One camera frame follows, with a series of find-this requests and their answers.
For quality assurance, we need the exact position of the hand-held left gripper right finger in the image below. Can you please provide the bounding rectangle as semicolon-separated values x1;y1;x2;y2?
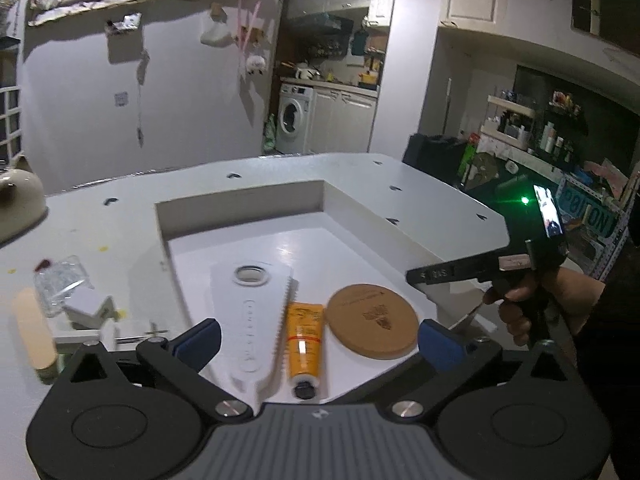
387;319;583;423

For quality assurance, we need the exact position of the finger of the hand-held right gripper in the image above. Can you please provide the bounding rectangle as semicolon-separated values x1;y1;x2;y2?
406;255;501;287

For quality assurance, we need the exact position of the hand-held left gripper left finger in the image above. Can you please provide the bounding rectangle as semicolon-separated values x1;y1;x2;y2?
47;318;253;423

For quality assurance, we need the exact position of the white ridged plastic tool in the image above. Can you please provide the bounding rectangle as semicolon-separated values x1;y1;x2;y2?
208;261;307;396

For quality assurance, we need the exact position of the round cork coaster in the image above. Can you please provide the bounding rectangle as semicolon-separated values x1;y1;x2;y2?
325;283;420;360

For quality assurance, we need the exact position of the orange cream tube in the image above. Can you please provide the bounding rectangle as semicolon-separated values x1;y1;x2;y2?
282;302;325;402

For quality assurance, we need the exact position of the white USB charger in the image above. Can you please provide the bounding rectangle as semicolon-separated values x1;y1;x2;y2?
62;292;119;329

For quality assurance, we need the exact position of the white shallow cardboard box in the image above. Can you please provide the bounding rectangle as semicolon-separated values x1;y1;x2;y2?
154;179;508;406

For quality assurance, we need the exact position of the clear plastic case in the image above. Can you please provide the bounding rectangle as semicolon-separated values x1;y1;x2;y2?
33;255;94;317

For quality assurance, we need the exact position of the beige stick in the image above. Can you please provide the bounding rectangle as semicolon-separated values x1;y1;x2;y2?
13;287;60;374

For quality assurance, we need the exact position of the person's right forearm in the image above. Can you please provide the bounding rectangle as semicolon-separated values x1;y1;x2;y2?
570;280;640;480

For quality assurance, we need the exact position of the person's right hand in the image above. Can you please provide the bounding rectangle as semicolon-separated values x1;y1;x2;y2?
482;266;607;347

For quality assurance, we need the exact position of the blue number plate sign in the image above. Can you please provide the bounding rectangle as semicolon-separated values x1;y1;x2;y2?
556;174;629;242

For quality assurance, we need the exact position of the black chair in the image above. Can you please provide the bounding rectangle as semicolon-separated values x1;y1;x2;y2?
402;133;471;187

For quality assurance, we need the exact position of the white shelf with bottles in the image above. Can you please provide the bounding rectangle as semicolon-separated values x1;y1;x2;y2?
479;89;589;162

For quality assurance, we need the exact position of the white lower kitchen cabinet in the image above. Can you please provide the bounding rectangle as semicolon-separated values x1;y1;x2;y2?
310;84;379;154

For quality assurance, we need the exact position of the white washing machine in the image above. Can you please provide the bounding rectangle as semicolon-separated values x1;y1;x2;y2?
275;83;315;155

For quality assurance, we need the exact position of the beige cat-shaped pot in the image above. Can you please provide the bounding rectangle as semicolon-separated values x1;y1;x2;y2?
0;154;49;249

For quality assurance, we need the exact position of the white drawer cabinet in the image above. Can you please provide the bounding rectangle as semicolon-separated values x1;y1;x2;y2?
0;84;24;162

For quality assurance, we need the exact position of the white hanging bag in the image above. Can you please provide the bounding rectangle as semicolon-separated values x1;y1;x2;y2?
199;14;234;47

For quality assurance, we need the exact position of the metal wall bracket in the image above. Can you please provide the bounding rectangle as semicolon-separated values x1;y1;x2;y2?
104;12;141;36

